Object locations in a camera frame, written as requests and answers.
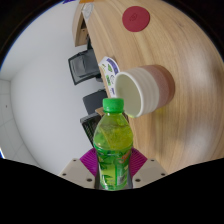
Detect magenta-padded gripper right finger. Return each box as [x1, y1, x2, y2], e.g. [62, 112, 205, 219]
[126, 147, 168, 190]

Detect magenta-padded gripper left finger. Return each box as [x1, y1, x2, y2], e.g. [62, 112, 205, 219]
[58, 148, 101, 190]

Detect green drink bottle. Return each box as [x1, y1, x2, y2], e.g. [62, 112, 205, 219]
[92, 97, 134, 192]

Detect white and brown cup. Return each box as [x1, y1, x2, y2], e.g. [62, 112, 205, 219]
[114, 64, 176, 119]

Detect black mesh office chair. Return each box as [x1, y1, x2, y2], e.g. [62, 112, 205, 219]
[68, 49, 103, 86]

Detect printed paper sheet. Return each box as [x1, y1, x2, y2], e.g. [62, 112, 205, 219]
[98, 56, 121, 99]

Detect wooden side desk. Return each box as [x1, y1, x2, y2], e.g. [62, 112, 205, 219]
[72, 0, 93, 48]

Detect flat round red coaster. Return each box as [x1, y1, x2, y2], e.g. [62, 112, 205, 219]
[121, 5, 151, 33]

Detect clear sheet with round print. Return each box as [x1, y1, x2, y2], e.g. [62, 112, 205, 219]
[81, 3, 95, 21]

